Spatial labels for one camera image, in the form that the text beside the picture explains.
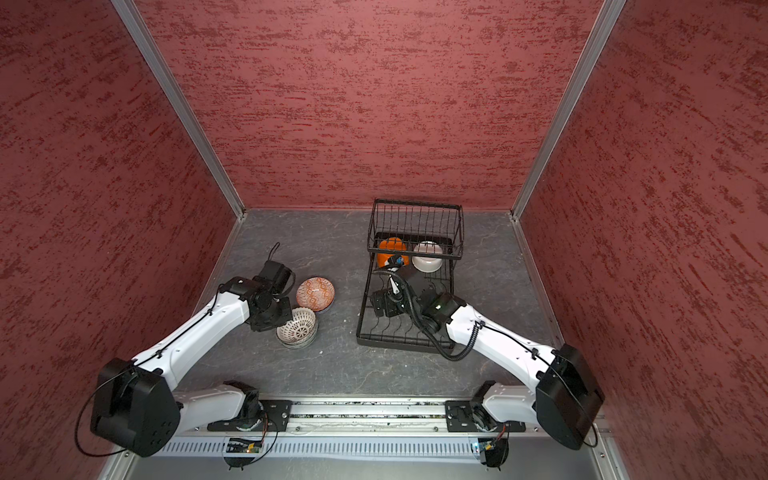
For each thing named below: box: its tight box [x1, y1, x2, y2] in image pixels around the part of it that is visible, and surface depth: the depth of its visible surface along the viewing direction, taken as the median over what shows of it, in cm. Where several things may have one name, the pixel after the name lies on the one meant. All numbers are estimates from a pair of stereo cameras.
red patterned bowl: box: [296, 276, 335, 312], surface depth 94 cm
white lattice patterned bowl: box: [276, 307, 318, 348], surface depth 86 cm
